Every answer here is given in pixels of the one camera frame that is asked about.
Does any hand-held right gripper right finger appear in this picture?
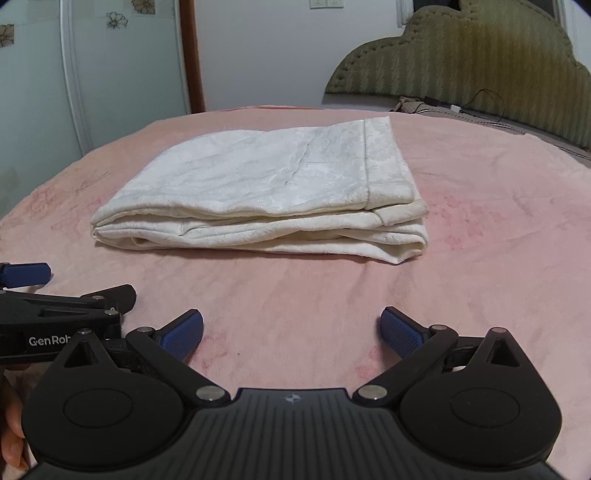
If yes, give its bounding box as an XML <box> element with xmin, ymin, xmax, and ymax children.
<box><xmin>353</xmin><ymin>307</ymin><xmax>546</xmax><ymax>407</ymax></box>

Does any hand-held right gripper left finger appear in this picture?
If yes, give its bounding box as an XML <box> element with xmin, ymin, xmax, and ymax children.
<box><xmin>44</xmin><ymin>308</ymin><xmax>232</xmax><ymax>407</ymax></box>

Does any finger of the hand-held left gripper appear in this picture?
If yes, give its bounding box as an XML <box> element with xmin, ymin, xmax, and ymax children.
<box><xmin>81</xmin><ymin>285</ymin><xmax>138</xmax><ymax>315</ymax></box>
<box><xmin>0</xmin><ymin>262</ymin><xmax>51</xmax><ymax>288</ymax></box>

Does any white blanket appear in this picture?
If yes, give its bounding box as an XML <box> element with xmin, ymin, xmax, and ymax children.
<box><xmin>90</xmin><ymin>115</ymin><xmax>430</xmax><ymax>267</ymax></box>

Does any person's left hand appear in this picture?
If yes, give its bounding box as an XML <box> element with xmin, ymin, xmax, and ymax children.
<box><xmin>0</xmin><ymin>369</ymin><xmax>29</xmax><ymax>472</ymax></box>

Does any pink blanket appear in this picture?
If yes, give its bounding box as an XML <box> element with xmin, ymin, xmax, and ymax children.
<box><xmin>0</xmin><ymin>105</ymin><xmax>591</xmax><ymax>467</ymax></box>

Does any floral frosted wardrobe door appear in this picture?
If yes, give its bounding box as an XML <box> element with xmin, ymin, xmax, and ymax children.
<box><xmin>0</xmin><ymin>0</ymin><xmax>191</xmax><ymax>219</ymax></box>

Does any brown cloth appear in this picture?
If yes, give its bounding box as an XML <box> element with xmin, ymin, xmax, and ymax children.
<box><xmin>392</xmin><ymin>96</ymin><xmax>455</xmax><ymax>114</ymax></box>

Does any grey mattress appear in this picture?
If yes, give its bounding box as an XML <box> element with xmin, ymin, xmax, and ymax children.
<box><xmin>416</xmin><ymin>107</ymin><xmax>591</xmax><ymax>161</ymax></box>

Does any olive padded headboard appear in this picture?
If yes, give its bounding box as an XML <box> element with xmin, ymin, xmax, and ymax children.
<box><xmin>323</xmin><ymin>0</ymin><xmax>591</xmax><ymax>149</ymax></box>

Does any dark window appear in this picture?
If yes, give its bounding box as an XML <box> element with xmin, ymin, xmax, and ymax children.
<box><xmin>412</xmin><ymin>0</ymin><xmax>462</xmax><ymax>14</ymax></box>

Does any brown wooden door frame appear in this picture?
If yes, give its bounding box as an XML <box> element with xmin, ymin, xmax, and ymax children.
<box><xmin>179</xmin><ymin>0</ymin><xmax>207</xmax><ymax>114</ymax></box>

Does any thin black charger cable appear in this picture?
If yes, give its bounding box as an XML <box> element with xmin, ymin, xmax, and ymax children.
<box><xmin>418</xmin><ymin>89</ymin><xmax>527</xmax><ymax>134</ymax></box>

